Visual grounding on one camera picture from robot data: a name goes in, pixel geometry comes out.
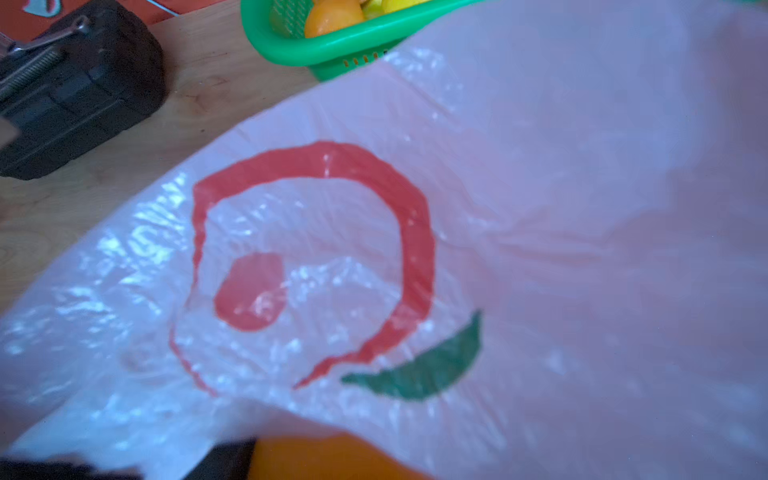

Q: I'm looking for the yellow bell pepper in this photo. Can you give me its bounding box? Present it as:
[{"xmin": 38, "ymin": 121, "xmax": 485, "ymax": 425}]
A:
[{"xmin": 362, "ymin": 0, "xmax": 429, "ymax": 20}]

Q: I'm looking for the green plastic basket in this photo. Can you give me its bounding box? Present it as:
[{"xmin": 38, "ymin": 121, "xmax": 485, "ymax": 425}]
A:
[{"xmin": 240, "ymin": 0, "xmax": 471, "ymax": 81}]

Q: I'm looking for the black tool case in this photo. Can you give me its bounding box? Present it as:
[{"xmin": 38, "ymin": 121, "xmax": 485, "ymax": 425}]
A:
[{"xmin": 1, "ymin": 1, "xmax": 167, "ymax": 180}]

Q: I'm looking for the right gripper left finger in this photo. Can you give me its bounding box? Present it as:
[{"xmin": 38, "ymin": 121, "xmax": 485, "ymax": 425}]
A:
[{"xmin": 1, "ymin": 460, "xmax": 141, "ymax": 480}]

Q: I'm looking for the small orange fruit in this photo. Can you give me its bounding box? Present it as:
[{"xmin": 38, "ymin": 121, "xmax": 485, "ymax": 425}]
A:
[{"xmin": 248, "ymin": 434, "xmax": 425, "ymax": 479}]

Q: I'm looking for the pink plastic bag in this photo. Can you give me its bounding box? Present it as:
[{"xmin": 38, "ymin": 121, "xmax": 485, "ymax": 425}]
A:
[{"xmin": 1, "ymin": 1, "xmax": 767, "ymax": 479}]

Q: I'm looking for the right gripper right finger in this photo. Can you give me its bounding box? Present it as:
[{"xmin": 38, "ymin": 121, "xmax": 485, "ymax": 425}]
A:
[{"xmin": 185, "ymin": 440, "xmax": 256, "ymax": 480}]

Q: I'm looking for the metal wrench on case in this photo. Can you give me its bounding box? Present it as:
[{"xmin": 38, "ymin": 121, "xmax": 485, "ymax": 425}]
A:
[{"xmin": 1, "ymin": 15, "xmax": 93, "ymax": 60}]

